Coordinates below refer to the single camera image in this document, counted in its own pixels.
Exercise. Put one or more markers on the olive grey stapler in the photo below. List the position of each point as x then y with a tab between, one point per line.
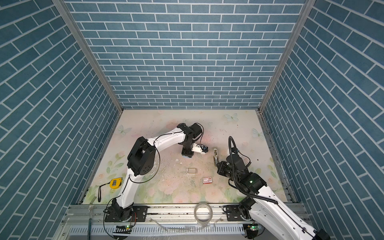
215	156

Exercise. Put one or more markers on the clear tape roll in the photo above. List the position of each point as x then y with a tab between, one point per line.
203	214

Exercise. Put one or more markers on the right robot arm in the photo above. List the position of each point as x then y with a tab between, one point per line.
262	205

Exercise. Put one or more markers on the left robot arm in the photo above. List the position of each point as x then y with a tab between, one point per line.
141	158

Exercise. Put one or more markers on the aluminium front rail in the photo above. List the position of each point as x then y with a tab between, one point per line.
86	222

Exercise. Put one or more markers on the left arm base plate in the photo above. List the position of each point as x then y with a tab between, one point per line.
130	214

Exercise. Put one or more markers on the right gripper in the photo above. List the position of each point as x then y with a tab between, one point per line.
220	168

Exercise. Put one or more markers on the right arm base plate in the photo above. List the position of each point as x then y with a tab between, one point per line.
236	213

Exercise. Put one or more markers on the staples tray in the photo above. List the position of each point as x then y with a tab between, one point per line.
191	170

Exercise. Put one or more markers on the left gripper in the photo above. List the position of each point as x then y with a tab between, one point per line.
190	153

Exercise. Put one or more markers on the red staples box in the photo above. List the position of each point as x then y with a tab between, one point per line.
207	180

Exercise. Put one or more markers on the yellow tape measure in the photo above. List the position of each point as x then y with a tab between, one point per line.
116	183

